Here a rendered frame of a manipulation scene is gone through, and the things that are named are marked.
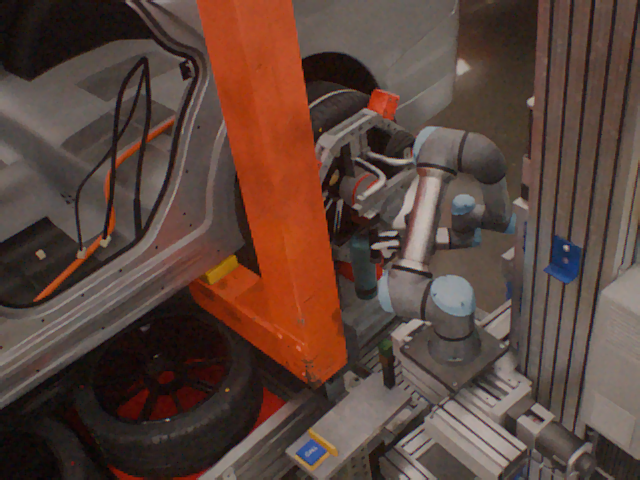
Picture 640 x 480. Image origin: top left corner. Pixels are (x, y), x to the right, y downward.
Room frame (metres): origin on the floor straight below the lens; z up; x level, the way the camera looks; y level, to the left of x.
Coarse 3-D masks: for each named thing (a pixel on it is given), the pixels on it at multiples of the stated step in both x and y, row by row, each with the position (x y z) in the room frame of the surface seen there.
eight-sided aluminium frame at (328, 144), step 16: (368, 112) 2.25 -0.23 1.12; (336, 128) 2.18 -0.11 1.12; (352, 128) 2.16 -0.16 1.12; (368, 128) 2.20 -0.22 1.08; (384, 128) 2.25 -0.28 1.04; (400, 128) 2.31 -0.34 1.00; (320, 144) 2.12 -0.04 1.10; (336, 144) 2.10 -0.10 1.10; (320, 160) 2.08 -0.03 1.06; (320, 176) 2.05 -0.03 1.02; (384, 224) 2.24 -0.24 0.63; (336, 256) 2.06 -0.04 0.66
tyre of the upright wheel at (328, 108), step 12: (312, 84) 2.43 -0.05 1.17; (324, 84) 2.43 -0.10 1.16; (336, 84) 2.46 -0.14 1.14; (312, 96) 2.32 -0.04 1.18; (336, 96) 2.30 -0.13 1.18; (348, 96) 2.30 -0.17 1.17; (360, 96) 2.32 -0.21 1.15; (312, 108) 2.24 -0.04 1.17; (324, 108) 2.22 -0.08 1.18; (336, 108) 2.23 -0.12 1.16; (348, 108) 2.26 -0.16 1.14; (360, 108) 2.30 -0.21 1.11; (312, 120) 2.18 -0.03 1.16; (324, 120) 2.19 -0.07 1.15; (336, 120) 2.23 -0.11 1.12; (396, 120) 2.42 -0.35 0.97; (312, 132) 2.15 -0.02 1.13; (324, 132) 2.19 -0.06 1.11; (240, 192) 2.19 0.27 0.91; (348, 240) 2.22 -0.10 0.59
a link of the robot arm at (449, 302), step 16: (432, 288) 1.40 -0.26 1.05; (448, 288) 1.40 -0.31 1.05; (464, 288) 1.39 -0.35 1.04; (432, 304) 1.38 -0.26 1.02; (448, 304) 1.34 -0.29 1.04; (464, 304) 1.34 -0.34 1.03; (432, 320) 1.37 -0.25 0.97; (448, 320) 1.34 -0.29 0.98; (464, 320) 1.34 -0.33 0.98; (448, 336) 1.34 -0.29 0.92
